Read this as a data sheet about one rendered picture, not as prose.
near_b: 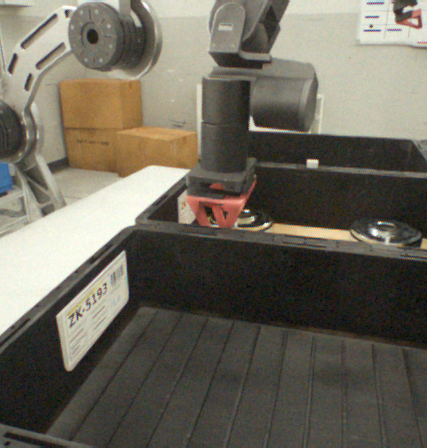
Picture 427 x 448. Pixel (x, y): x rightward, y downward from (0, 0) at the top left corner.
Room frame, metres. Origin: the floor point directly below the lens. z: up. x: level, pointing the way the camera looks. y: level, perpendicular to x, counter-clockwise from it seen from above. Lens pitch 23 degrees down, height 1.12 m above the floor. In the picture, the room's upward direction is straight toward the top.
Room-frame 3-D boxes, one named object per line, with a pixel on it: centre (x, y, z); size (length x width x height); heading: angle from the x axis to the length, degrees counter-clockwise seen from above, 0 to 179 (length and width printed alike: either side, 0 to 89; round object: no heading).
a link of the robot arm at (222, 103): (0.52, -0.02, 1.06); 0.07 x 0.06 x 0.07; 66
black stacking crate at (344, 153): (0.85, -0.21, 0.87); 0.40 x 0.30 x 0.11; 75
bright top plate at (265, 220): (0.66, -0.05, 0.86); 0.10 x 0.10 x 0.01
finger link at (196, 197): (0.51, -0.01, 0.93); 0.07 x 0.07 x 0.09; 74
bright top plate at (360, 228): (0.61, -0.26, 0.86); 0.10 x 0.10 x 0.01
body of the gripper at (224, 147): (0.52, -0.02, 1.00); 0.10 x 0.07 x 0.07; 164
